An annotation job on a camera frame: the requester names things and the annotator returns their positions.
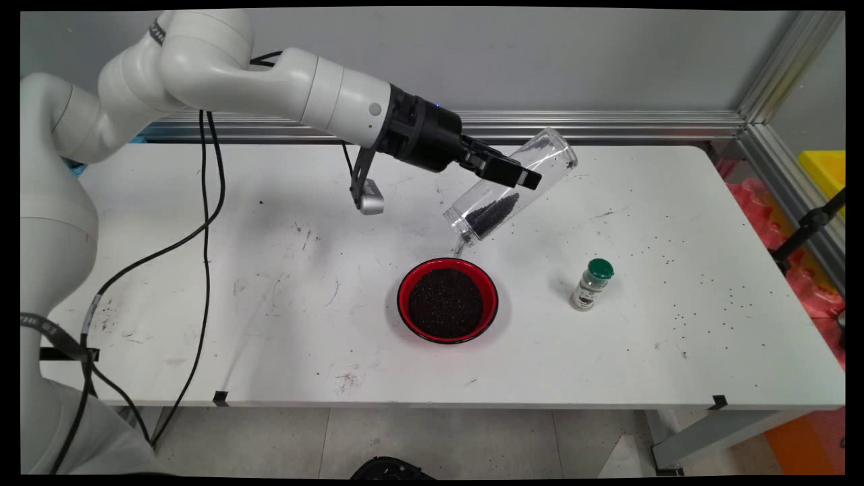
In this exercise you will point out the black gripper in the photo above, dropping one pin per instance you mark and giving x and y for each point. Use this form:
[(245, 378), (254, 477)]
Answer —
[(425, 135)]

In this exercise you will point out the pink plastic bag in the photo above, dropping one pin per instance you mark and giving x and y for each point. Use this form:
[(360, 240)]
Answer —
[(752, 199)]

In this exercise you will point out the grey table leg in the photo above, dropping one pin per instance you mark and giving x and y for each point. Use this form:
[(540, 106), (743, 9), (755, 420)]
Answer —
[(158, 418), (715, 432)]

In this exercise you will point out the aluminium frame post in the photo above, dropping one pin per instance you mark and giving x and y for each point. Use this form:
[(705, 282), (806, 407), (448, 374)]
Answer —
[(790, 61)]

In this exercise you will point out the red bowl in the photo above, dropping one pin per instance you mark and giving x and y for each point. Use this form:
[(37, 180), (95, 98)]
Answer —
[(405, 297)]

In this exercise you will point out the clear plastic jar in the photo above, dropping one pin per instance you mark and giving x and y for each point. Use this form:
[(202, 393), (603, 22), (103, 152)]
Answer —
[(550, 152)]

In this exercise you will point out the green capped spice bottle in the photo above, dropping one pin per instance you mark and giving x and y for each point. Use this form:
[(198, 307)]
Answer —
[(590, 287)]

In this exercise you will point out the short aluminium frame rail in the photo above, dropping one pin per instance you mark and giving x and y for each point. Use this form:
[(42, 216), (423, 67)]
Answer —
[(776, 162)]

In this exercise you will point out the black tape piece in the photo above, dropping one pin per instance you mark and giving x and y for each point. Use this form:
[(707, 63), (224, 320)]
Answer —
[(719, 402), (220, 398)]

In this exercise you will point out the black seeds heap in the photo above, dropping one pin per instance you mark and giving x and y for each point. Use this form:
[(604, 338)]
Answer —
[(445, 304)]

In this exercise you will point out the long aluminium frame rail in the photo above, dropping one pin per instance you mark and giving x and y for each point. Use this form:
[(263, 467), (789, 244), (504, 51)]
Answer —
[(641, 125)]

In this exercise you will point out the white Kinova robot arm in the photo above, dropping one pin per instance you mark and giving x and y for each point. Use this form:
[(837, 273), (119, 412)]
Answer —
[(223, 61)]

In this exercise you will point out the yellow foam block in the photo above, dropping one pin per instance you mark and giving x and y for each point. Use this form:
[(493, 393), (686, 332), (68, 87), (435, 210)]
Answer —
[(827, 172)]

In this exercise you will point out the black stand pole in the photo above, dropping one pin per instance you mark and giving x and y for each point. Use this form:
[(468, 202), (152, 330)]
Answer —
[(810, 223)]

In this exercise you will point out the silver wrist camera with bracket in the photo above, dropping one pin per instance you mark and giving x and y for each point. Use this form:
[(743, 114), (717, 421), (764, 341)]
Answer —
[(370, 201)]

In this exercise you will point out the black round floor object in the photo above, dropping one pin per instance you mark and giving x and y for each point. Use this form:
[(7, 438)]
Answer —
[(391, 469)]

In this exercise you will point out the orange foam floor mat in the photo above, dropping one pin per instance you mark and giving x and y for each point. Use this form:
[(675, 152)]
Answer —
[(803, 442)]

